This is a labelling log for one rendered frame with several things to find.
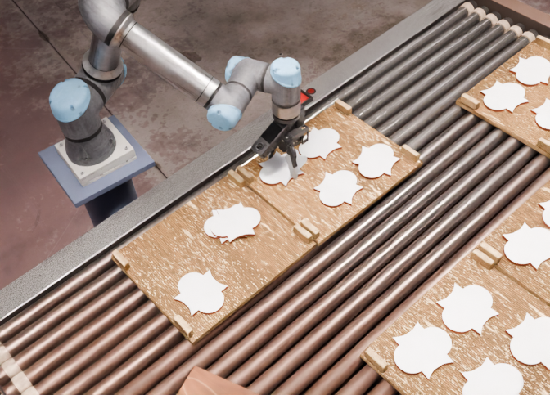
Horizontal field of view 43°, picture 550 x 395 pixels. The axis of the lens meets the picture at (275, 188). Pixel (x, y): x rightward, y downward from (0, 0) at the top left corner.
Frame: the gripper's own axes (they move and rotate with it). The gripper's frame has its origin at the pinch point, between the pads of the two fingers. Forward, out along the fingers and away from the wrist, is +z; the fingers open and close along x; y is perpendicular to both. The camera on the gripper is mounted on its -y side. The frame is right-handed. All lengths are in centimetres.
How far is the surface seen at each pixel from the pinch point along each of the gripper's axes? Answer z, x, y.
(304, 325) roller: 4.2, -40.0, -28.2
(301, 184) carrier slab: 0.9, -7.9, 0.7
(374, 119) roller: 0.7, -3.2, 35.2
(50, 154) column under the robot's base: 10, 60, -43
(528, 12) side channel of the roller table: -6, -6, 107
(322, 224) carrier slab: 1.1, -22.0, -4.9
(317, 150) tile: -0.7, -2.3, 12.0
